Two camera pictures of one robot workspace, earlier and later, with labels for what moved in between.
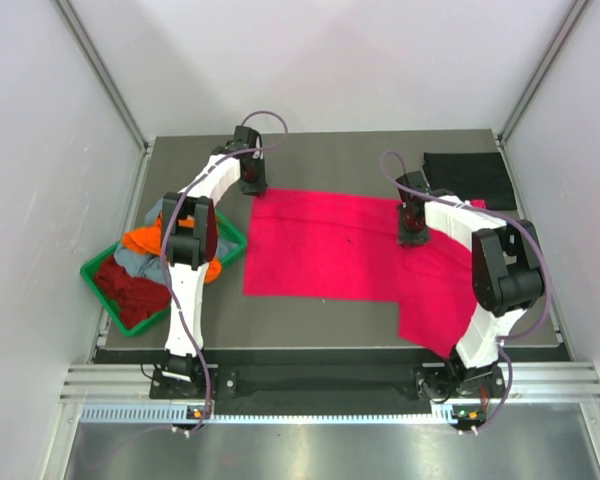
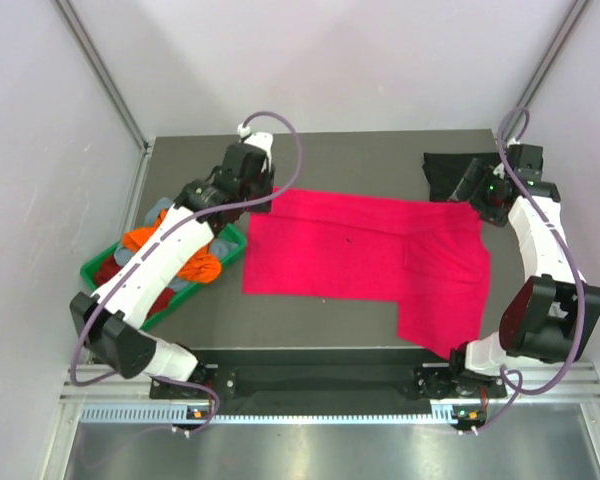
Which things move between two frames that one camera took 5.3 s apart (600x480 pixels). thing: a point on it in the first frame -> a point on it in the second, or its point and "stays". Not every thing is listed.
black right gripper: [404, 237] -> [494, 215]
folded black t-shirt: [471, 175] stays
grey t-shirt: [153, 264] stays
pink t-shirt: [342, 247] stays
